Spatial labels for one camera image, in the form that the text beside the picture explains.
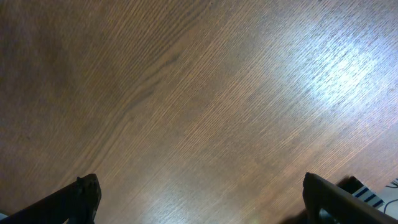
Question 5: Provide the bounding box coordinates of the striped white object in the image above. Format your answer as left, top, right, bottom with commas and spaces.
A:
337, 176, 397, 219

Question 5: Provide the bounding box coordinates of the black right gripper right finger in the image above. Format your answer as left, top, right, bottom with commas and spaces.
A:
303, 172, 397, 224

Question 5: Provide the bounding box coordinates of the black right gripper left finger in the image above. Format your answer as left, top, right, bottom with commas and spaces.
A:
1, 174, 101, 224

